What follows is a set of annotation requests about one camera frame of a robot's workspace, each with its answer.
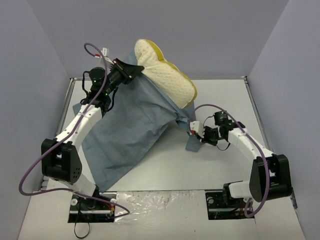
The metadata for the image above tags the white pillow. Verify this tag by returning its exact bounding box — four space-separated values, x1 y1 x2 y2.
134 39 198 109

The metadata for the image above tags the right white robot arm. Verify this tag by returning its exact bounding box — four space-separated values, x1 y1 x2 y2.
189 111 292 207

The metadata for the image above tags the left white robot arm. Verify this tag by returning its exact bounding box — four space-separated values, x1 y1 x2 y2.
41 58 144 209

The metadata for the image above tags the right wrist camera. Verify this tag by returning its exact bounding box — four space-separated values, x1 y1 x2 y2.
189 121 205 138

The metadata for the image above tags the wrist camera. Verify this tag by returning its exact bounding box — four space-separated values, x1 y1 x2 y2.
99 47 114 69
189 121 205 138

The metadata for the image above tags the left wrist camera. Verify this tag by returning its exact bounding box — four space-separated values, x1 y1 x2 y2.
99 47 114 69

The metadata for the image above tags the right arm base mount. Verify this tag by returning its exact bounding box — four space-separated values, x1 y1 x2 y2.
205 190 247 221

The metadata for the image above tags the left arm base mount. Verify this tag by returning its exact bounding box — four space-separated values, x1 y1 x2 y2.
68 194 115 223

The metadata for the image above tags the thin black cable loop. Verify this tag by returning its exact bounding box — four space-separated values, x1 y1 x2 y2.
72 212 91 238

